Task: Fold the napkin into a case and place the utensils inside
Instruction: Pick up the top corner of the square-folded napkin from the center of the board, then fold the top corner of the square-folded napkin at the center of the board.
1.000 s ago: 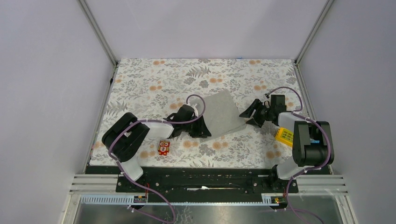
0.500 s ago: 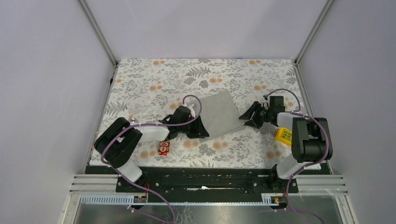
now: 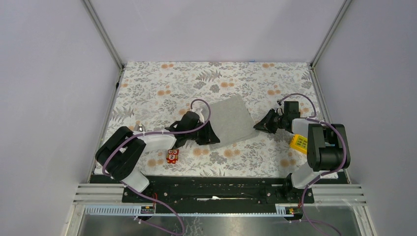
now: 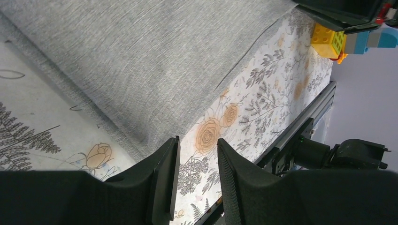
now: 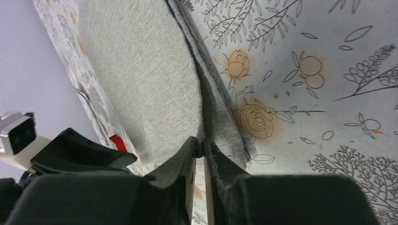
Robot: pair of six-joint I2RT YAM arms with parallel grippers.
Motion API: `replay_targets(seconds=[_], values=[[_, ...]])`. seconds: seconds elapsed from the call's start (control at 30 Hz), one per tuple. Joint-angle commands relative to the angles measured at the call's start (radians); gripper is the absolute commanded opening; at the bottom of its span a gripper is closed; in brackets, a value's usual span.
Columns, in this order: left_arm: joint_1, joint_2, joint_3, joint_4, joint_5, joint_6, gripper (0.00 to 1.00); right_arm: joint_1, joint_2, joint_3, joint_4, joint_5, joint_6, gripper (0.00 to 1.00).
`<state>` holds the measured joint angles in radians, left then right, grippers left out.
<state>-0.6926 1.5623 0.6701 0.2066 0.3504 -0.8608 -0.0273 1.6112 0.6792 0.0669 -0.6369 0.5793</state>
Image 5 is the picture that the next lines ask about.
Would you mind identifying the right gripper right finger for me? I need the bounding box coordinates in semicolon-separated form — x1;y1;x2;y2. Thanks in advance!
203;139;379;225

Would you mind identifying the grey cloth napkin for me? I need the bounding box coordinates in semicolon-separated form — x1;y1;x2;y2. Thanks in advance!
78;0;246;168

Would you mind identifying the red owl toy block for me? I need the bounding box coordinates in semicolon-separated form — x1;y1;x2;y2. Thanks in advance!
109;135;128;152

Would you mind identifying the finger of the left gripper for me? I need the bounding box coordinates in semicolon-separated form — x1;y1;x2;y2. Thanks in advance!
31;128;137;173

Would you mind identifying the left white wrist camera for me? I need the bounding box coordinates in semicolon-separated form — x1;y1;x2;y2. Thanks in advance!
0;112;51;173

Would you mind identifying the floral patterned tablecloth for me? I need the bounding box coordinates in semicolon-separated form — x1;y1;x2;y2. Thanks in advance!
33;0;398;225

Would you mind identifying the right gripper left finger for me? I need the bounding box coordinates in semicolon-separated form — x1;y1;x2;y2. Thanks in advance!
5;137;196;225

